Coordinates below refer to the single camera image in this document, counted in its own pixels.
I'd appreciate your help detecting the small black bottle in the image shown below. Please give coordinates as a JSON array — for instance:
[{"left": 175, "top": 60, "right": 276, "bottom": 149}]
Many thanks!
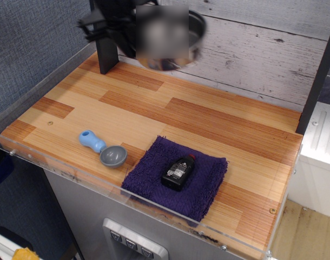
[{"left": 161, "top": 154, "right": 195, "bottom": 191}]

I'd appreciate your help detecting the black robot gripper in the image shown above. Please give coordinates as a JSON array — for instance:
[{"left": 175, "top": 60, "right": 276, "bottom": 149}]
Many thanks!
[{"left": 77, "top": 1, "right": 136, "bottom": 59}]

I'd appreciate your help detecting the silver dispenser button panel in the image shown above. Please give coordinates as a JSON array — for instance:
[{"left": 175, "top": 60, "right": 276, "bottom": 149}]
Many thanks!
[{"left": 102, "top": 218, "right": 169, "bottom": 259}]

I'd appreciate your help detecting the blue grey toy scoop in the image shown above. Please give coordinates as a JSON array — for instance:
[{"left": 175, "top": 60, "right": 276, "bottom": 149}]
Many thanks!
[{"left": 78, "top": 130, "right": 128, "bottom": 168}]

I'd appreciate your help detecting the dark grey left post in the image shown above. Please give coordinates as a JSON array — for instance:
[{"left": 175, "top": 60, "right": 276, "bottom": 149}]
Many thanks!
[{"left": 95, "top": 37, "right": 119, "bottom": 74}]

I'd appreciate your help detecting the purple towel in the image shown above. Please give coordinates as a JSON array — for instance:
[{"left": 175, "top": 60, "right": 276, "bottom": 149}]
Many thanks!
[{"left": 122, "top": 136, "right": 228, "bottom": 222}]

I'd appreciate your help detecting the stainless steel pan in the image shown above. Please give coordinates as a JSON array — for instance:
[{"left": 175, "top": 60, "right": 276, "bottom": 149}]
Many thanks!
[{"left": 136, "top": 6, "right": 207, "bottom": 72}]

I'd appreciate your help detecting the dark grey post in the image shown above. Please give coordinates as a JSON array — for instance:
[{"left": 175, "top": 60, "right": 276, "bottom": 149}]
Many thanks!
[
  {"left": 95, "top": 37, "right": 119, "bottom": 74},
  {"left": 295, "top": 36, "right": 330, "bottom": 135}
]

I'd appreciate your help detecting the dark grey right post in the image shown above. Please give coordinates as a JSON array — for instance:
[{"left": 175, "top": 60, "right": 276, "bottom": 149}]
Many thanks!
[{"left": 295, "top": 36, "right": 330, "bottom": 135}]

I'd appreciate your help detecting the white aluminium side unit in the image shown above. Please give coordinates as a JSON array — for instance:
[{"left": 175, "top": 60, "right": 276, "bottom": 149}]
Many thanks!
[{"left": 288, "top": 102, "right": 330, "bottom": 217}]

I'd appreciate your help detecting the clear acrylic guard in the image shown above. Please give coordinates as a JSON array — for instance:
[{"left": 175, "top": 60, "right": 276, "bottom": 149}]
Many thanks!
[{"left": 0, "top": 37, "right": 303, "bottom": 260}]

